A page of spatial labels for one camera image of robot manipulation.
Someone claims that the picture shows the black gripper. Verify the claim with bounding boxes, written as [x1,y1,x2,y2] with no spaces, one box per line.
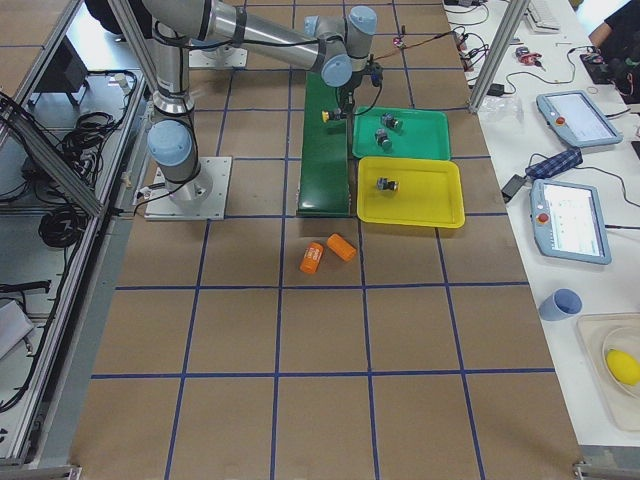
[330,55,383,121]

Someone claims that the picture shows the yellow push button two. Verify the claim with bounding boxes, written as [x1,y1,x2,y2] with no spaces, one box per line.
[376,177,399,192]

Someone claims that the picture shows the orange cylinder plain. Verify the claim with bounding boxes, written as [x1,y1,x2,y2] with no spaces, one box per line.
[327,233,357,262]

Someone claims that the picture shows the orange cylinder with 4680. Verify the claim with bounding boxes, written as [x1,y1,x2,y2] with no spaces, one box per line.
[299,242,324,274]

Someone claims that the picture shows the green conveyor belt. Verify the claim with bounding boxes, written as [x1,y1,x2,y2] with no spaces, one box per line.
[296,72,350,217]

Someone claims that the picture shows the green plastic tray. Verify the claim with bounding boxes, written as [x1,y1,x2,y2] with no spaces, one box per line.
[352,106,451,160]

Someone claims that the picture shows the yellow plastic tray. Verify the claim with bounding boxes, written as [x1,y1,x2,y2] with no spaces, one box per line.
[356,156,466,229]

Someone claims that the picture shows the clear plastic bag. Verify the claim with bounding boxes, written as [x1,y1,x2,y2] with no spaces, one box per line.
[478,96,524,124]

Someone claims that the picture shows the black power adapter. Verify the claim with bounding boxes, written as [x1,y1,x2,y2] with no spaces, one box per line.
[501,174,527,204]

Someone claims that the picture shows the far teach pendant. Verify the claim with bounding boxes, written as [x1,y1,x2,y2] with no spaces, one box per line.
[536,90,623,148]

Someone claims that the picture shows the teach pendant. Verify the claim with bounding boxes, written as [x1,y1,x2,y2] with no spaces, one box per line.
[536,90,623,148]
[530,179,612,265]

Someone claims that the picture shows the blue plaid pouch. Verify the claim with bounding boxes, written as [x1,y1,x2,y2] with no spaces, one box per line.
[525,148,583,180]

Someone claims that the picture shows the near teach pendant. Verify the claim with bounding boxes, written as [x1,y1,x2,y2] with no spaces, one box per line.
[530,179,612,265]

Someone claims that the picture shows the person in dark clothes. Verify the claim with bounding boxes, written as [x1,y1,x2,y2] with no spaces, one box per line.
[589,1,639,104]

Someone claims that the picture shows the blue plastic cup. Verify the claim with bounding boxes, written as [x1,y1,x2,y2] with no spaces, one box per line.
[538,288,583,321]

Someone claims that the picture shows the white bowl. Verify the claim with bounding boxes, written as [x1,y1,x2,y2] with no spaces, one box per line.
[602,326,639,399]

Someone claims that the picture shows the yellow lemon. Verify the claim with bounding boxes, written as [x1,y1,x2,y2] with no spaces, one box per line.
[605,349,639,386]

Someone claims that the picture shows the beige tray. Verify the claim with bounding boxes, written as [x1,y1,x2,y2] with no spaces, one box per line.
[576,313,639,433]

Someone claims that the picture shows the red black conveyor cable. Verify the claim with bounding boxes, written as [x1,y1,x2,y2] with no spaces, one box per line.
[371,29,457,64]

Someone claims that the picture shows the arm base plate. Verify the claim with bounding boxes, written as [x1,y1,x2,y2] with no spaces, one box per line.
[144,156,232,221]
[189,46,248,70]

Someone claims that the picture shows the aluminium frame post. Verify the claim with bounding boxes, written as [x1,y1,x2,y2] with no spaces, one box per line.
[468,0,529,113]

